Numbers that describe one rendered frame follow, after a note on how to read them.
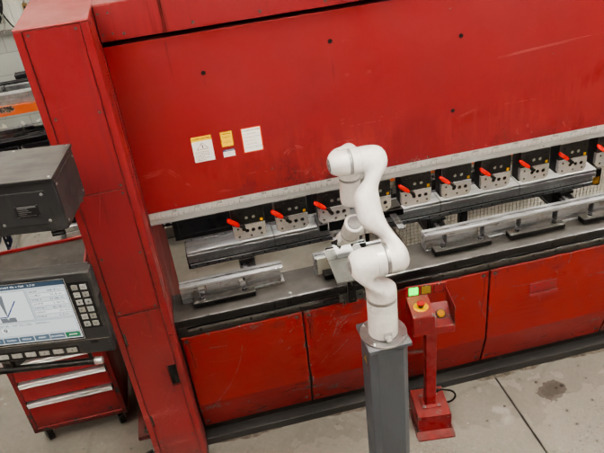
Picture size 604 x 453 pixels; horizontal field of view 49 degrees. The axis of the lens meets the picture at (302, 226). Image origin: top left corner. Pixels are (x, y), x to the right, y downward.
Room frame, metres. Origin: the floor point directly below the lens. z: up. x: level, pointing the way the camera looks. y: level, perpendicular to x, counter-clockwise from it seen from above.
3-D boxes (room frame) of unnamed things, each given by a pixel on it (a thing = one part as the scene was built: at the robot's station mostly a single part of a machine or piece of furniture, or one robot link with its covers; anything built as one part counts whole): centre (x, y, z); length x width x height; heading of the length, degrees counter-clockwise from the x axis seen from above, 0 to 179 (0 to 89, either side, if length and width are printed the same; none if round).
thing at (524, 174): (2.80, -1.14, 1.26); 0.15 x 0.09 x 0.17; 99
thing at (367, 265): (1.99, -0.24, 1.30); 0.19 x 0.12 x 0.24; 98
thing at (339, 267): (2.51, -0.20, 1.00); 0.26 x 0.18 x 0.01; 9
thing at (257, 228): (2.59, 0.24, 1.26); 0.15 x 0.09 x 0.17; 99
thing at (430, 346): (2.40, -0.56, 0.39); 0.05 x 0.05 x 0.54; 1
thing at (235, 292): (2.51, 0.41, 0.89); 0.30 x 0.05 x 0.03; 99
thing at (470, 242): (2.69, -0.78, 0.89); 0.30 x 0.05 x 0.03; 99
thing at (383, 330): (2.00, -0.27, 1.09); 0.19 x 0.19 x 0.18
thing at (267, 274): (2.57, 0.37, 0.92); 0.50 x 0.06 x 0.10; 99
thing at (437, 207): (3.01, -0.53, 0.93); 2.30 x 0.14 x 0.10; 99
